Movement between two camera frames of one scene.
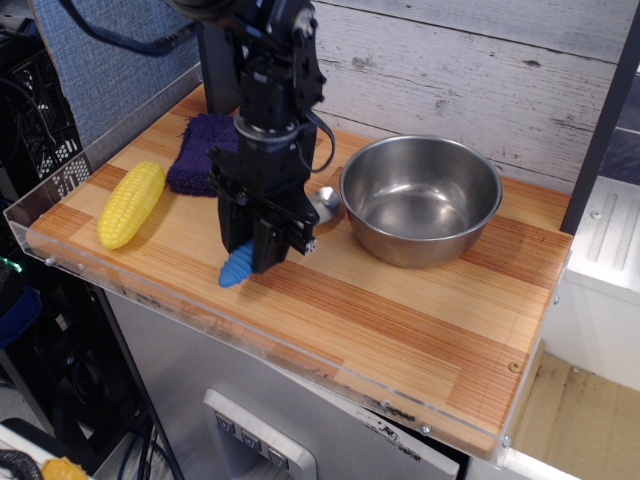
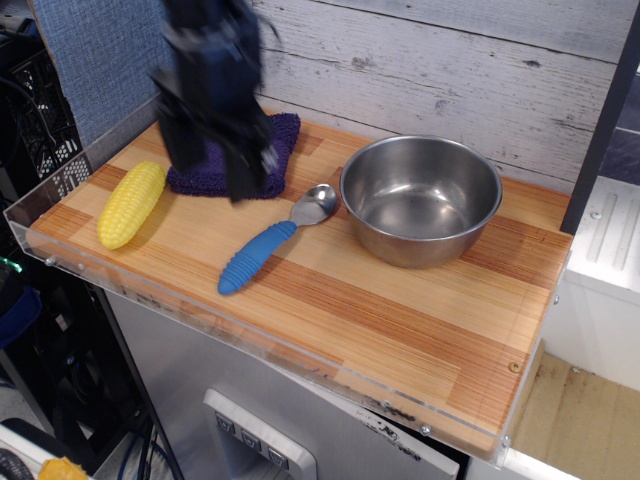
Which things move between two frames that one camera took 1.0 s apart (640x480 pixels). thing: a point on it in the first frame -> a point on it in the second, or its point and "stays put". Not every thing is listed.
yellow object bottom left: x=62 y=468 stays put
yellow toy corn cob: x=131 y=203 stays put
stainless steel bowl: x=418 y=202 stays put
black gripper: x=269 y=172 -> x=211 y=87
